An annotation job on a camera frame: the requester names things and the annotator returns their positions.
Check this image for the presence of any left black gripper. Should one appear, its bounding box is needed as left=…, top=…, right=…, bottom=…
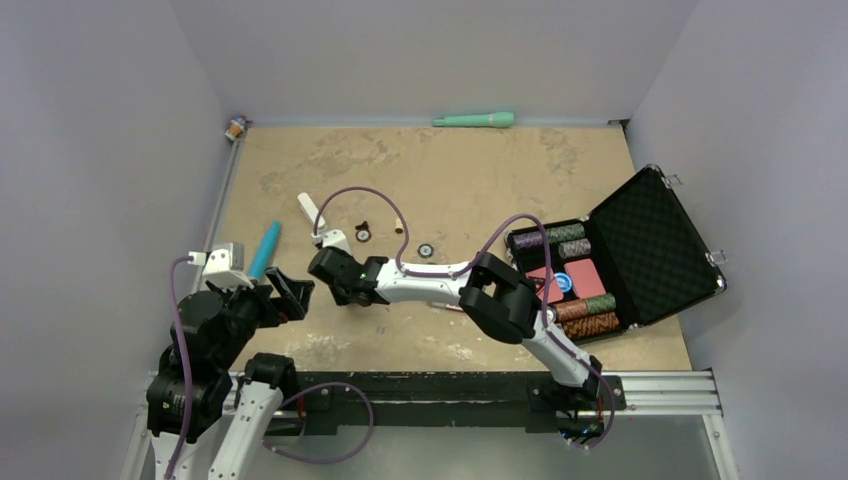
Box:
left=208, top=264, right=313, bottom=366

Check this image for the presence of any white stapler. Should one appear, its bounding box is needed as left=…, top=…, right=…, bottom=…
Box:
left=297, top=192, right=327, bottom=234

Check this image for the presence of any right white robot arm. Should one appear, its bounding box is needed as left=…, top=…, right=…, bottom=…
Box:
left=308, top=247, right=602, bottom=407

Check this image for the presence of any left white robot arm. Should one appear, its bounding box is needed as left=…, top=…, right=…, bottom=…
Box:
left=146, top=267, right=315, bottom=479

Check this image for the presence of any blue cylindrical tube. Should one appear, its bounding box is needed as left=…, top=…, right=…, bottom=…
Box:
left=247, top=221, right=281, bottom=283

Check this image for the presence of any small orange figurine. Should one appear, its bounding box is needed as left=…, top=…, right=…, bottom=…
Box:
left=224, top=115, right=250, bottom=142

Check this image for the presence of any green microphone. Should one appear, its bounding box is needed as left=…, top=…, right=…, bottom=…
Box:
left=431, top=112, right=516, bottom=129

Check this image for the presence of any red playing card deck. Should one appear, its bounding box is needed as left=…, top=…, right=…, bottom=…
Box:
left=525, top=257, right=607, bottom=303

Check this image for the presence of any black aluminium poker case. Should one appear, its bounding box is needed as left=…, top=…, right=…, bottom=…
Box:
left=504, top=165, right=727, bottom=344

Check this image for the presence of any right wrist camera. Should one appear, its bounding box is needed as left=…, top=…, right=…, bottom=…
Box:
left=311, top=229, right=352, bottom=255

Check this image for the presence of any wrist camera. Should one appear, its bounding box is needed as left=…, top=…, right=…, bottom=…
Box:
left=311, top=229, right=352, bottom=255
left=188, top=242, right=251, bottom=290

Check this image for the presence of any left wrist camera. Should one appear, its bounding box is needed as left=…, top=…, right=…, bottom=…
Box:
left=188, top=242, right=251, bottom=290

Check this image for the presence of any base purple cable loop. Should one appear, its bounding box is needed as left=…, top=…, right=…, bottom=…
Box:
left=261, top=382, right=375, bottom=465

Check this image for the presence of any black base frame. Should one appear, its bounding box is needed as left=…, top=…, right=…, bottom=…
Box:
left=267, top=371, right=627, bottom=441

